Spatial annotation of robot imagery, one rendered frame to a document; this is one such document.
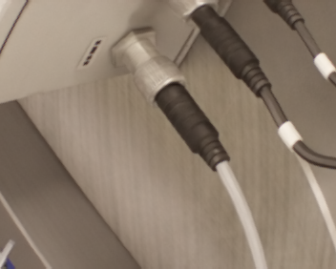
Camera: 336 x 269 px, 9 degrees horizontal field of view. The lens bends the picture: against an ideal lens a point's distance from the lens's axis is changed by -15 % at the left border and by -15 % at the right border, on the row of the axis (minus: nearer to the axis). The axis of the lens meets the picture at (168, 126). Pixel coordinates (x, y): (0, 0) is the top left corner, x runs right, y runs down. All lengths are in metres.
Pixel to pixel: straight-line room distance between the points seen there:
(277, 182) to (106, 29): 0.08
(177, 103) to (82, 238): 0.11
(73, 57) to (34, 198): 0.10
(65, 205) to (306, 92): 0.14
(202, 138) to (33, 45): 0.07
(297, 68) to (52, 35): 0.09
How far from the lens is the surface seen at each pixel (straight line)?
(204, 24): 0.81
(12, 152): 0.93
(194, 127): 0.82
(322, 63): 0.76
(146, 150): 0.89
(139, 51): 0.83
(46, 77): 0.83
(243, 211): 0.81
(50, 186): 0.92
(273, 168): 0.84
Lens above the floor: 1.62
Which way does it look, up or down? 8 degrees down
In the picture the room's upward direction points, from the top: 4 degrees counter-clockwise
